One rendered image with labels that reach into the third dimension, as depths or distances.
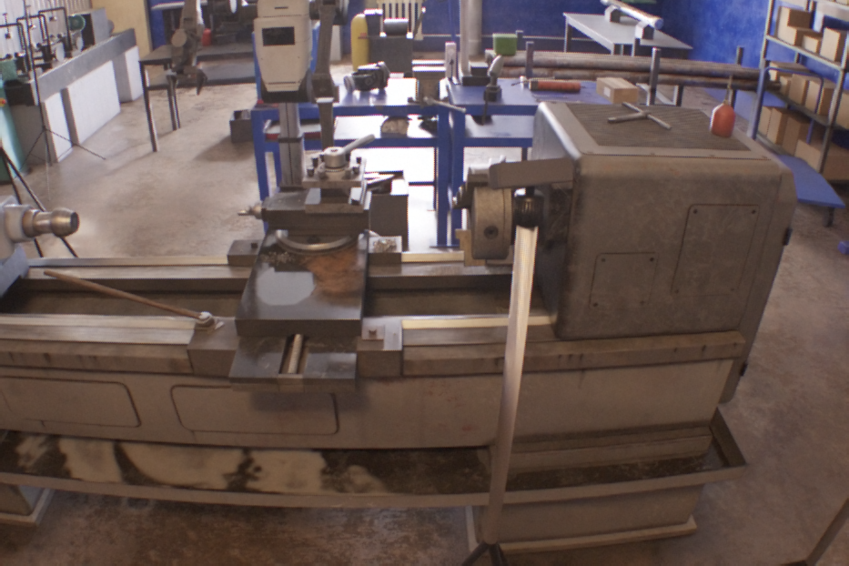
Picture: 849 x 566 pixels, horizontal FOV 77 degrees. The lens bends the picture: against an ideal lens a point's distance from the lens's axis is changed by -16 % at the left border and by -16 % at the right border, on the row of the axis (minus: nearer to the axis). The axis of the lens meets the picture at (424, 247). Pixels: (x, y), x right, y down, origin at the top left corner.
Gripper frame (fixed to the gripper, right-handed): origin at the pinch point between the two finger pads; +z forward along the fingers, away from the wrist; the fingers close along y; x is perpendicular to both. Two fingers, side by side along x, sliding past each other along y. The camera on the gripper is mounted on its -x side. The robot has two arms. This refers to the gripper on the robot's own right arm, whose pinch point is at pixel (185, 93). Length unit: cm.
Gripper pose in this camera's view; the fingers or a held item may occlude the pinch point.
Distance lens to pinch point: 229.3
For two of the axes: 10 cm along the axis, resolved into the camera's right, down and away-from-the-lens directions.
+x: 0.2, 0.0, 10.0
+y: 10.0, 0.1, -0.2
